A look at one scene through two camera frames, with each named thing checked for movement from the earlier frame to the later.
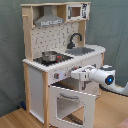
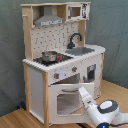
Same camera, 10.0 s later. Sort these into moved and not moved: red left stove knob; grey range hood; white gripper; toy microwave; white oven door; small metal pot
Moved: white oven door; white gripper
Not moved: toy microwave; red left stove knob; small metal pot; grey range hood
